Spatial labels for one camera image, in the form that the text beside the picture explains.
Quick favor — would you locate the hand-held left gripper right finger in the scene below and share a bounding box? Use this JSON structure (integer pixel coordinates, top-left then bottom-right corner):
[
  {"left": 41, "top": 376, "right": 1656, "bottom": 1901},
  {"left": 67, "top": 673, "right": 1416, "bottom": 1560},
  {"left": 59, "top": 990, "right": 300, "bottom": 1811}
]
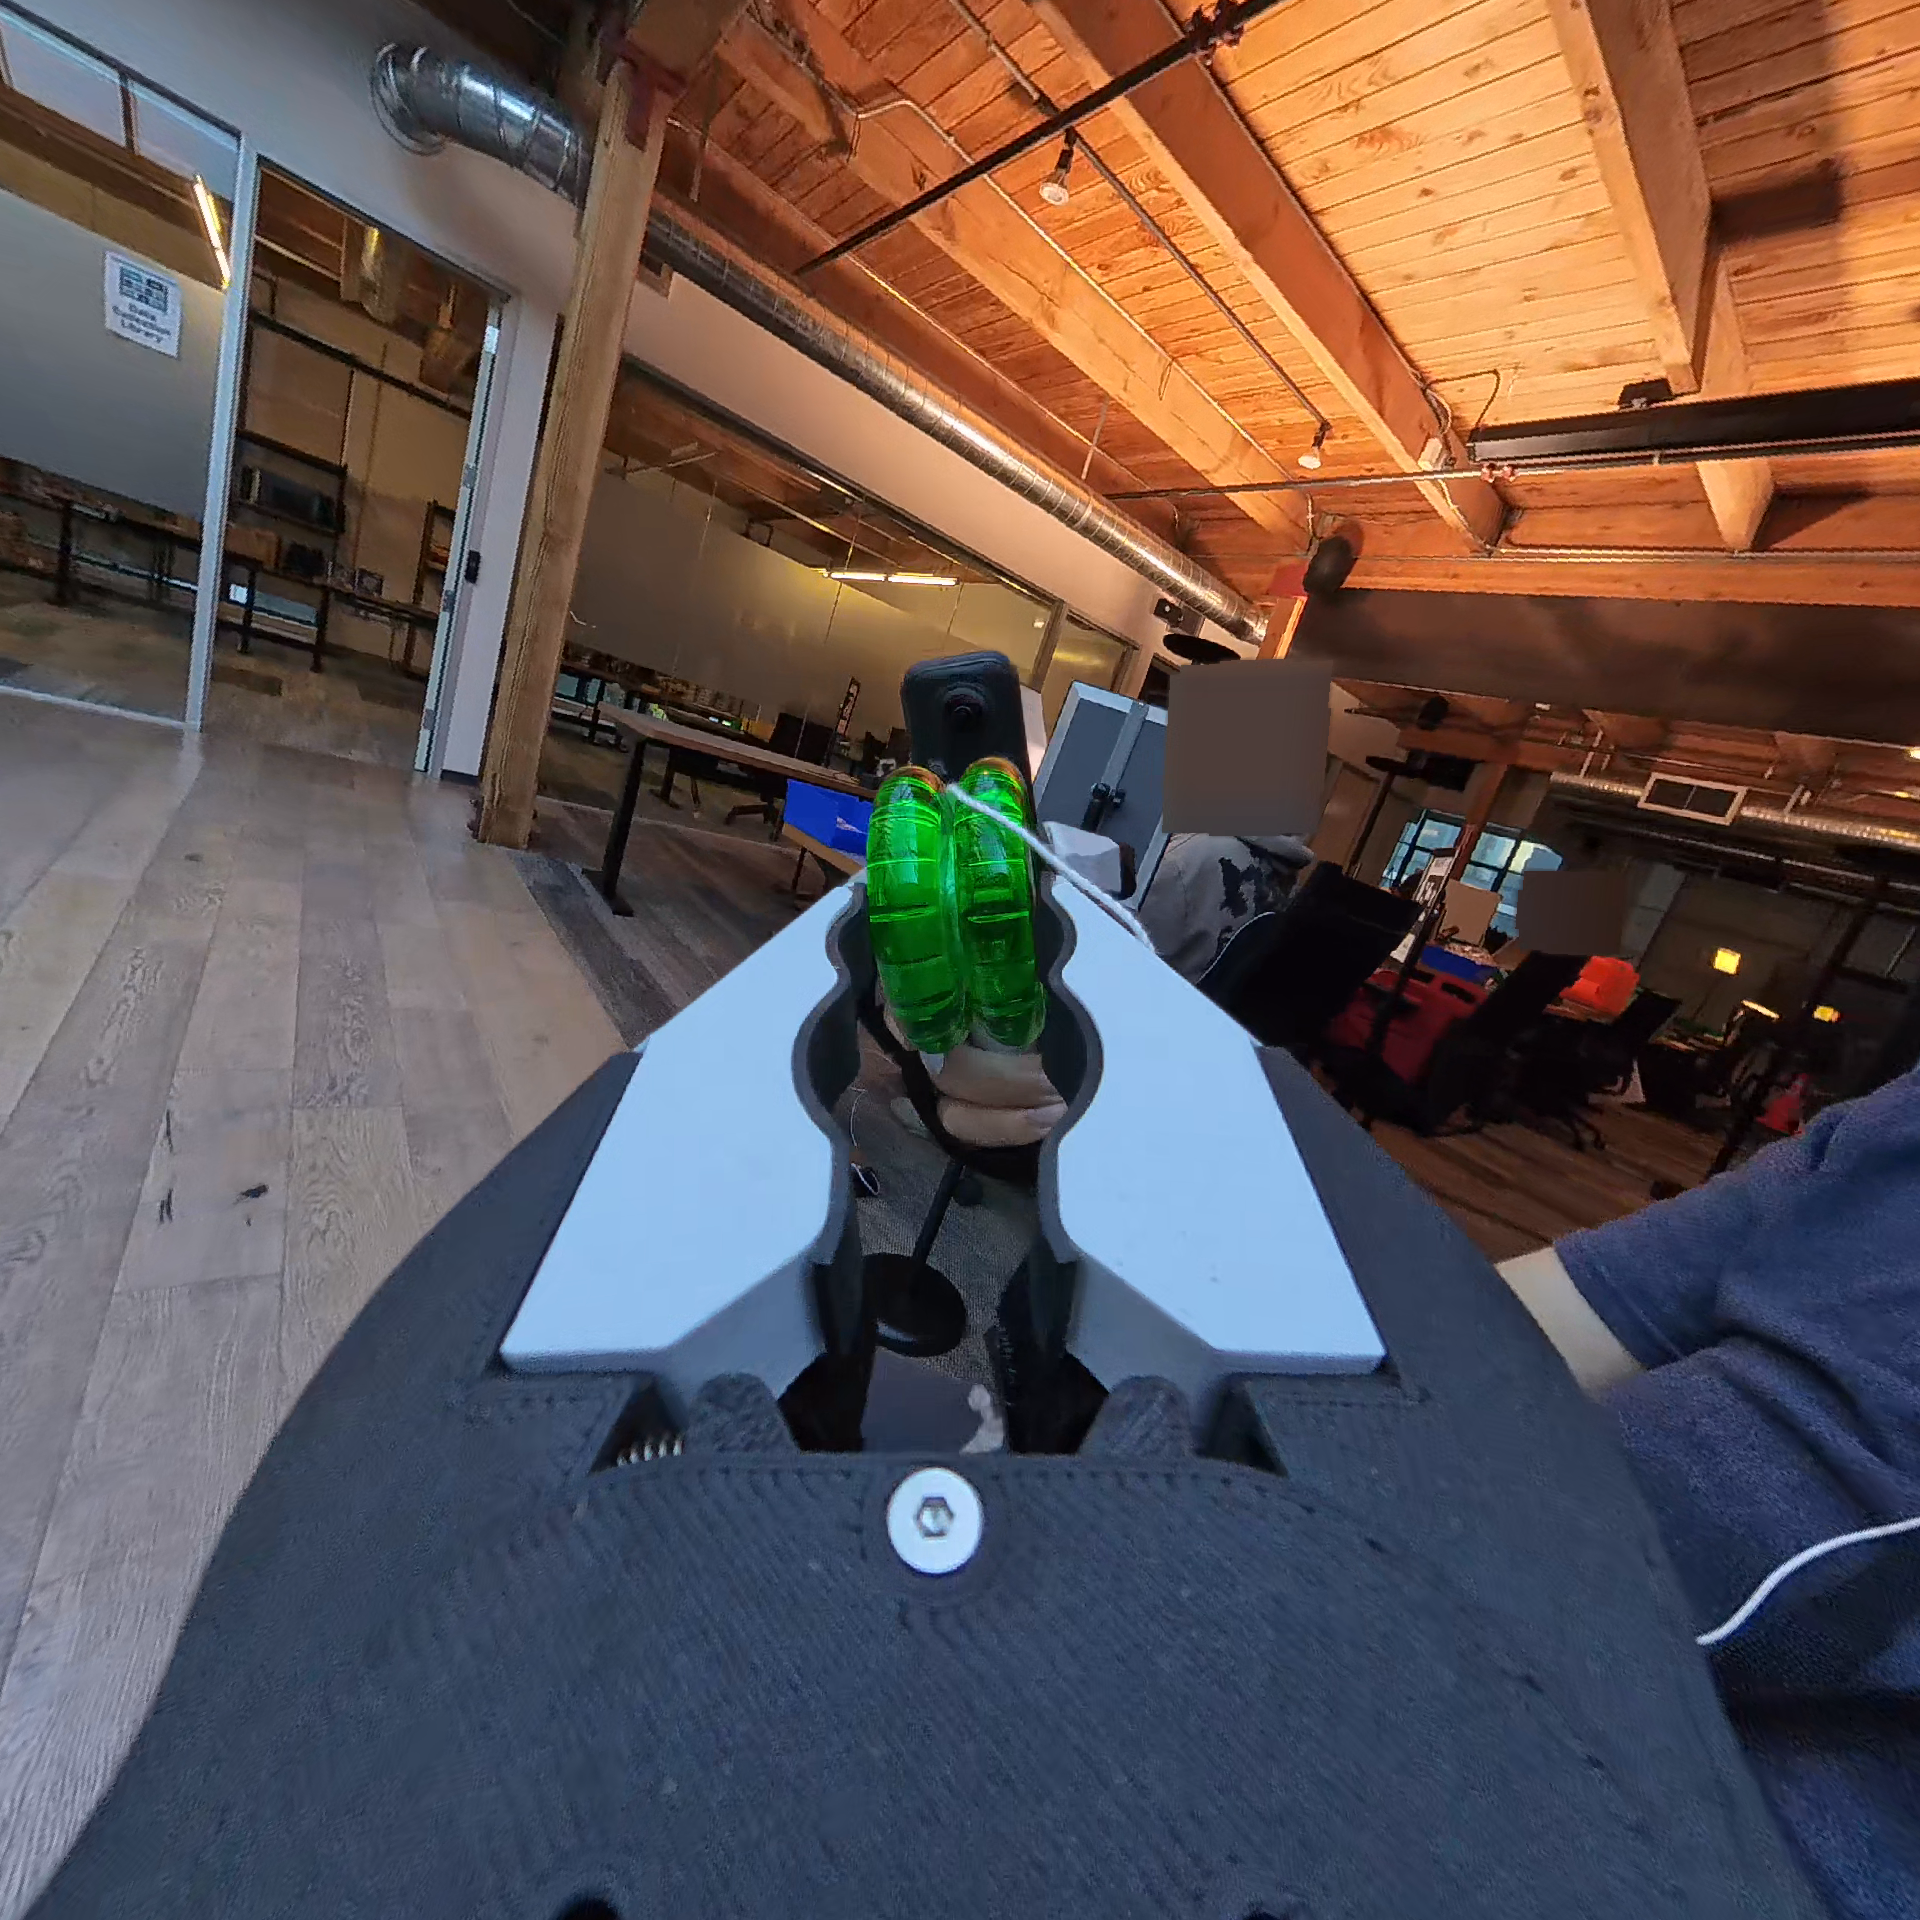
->
[{"left": 1003, "top": 880, "right": 1387, "bottom": 1452}]

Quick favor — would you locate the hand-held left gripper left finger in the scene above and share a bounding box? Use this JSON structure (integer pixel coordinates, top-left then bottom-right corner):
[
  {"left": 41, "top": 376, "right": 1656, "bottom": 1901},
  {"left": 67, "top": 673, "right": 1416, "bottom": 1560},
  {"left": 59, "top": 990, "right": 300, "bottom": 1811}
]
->
[{"left": 500, "top": 884, "right": 875, "bottom": 1410}]

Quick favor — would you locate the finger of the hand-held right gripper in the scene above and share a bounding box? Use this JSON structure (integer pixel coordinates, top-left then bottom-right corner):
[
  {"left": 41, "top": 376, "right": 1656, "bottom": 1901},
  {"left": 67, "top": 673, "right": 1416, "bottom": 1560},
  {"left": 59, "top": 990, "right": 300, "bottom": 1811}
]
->
[{"left": 1038, "top": 822, "right": 1141, "bottom": 907}]

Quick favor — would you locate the white yoyo string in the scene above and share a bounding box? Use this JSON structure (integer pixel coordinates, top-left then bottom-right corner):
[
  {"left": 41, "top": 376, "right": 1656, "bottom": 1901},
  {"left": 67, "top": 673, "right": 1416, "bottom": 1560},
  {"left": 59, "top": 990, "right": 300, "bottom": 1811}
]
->
[{"left": 939, "top": 779, "right": 1170, "bottom": 951}]

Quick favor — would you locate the green yoyo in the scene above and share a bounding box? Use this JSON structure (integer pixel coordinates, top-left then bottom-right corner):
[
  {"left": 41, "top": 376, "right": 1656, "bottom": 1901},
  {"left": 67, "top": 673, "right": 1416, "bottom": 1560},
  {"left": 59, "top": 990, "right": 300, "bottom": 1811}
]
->
[{"left": 864, "top": 759, "right": 1047, "bottom": 1055}]

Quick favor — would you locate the person's right hand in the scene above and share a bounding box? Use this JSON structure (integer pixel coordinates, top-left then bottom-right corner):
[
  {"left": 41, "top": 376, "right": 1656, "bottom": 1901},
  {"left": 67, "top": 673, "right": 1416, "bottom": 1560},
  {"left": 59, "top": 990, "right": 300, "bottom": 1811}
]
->
[{"left": 882, "top": 1011, "right": 1073, "bottom": 1152}]

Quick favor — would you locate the black office chair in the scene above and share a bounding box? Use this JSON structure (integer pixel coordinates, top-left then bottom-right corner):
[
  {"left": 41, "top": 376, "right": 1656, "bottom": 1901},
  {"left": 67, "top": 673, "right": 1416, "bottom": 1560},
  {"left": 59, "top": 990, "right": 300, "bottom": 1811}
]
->
[{"left": 1198, "top": 863, "right": 1422, "bottom": 1057}]

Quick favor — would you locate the long wooden table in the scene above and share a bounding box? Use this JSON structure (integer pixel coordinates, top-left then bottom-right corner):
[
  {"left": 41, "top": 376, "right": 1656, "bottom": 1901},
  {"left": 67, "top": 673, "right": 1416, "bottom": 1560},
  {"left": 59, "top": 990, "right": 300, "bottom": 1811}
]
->
[{"left": 589, "top": 708, "right": 875, "bottom": 921}]

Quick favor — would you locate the person's blue shirt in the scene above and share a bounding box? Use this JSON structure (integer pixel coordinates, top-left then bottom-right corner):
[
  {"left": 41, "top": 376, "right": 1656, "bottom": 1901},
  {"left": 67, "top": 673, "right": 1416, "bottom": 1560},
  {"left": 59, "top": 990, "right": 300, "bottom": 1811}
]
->
[{"left": 1557, "top": 1062, "right": 1920, "bottom": 1920}]

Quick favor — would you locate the black metal workbench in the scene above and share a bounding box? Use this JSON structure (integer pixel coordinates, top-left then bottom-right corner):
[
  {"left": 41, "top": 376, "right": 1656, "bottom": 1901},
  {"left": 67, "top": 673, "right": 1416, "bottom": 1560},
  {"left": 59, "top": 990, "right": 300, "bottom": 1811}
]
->
[{"left": 0, "top": 498, "right": 441, "bottom": 676}]

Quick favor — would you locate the black ceiling heater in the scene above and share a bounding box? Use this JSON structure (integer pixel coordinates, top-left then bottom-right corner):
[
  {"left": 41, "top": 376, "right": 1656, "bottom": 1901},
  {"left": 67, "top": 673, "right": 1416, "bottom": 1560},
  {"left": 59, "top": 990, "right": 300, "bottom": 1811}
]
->
[{"left": 1464, "top": 376, "right": 1920, "bottom": 464}]

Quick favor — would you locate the white paper sign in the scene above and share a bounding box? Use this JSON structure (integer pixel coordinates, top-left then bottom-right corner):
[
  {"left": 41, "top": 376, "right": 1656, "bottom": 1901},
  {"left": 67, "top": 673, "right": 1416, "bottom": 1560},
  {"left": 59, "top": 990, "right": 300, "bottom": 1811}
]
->
[{"left": 105, "top": 252, "right": 183, "bottom": 360}]

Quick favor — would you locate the wooden post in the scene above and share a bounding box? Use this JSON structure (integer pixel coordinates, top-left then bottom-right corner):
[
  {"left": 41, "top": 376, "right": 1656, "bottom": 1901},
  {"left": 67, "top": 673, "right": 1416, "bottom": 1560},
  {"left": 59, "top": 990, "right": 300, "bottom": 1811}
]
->
[{"left": 475, "top": 58, "right": 678, "bottom": 854}]

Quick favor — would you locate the white cord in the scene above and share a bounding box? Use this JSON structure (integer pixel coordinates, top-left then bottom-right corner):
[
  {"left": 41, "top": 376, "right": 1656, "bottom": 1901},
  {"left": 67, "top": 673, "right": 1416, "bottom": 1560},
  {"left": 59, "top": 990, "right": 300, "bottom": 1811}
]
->
[{"left": 1694, "top": 1512, "right": 1906, "bottom": 1651}]

